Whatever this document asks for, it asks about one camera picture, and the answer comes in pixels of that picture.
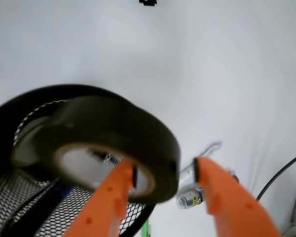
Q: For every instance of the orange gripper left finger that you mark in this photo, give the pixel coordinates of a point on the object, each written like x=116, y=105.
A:
x=102, y=214

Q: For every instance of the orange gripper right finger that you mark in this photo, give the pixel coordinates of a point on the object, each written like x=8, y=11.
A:
x=236, y=212

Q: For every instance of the black tape roll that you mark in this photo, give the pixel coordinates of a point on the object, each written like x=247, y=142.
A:
x=85, y=138

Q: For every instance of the black mesh pen holder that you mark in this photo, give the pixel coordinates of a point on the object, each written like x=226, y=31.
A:
x=19, y=194

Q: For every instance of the green mechanical pencil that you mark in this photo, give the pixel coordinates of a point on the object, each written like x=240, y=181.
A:
x=145, y=232

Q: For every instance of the blue yellow glue tube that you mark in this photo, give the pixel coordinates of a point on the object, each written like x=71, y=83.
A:
x=189, y=193

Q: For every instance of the black camera stand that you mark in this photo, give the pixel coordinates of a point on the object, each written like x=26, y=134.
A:
x=148, y=2

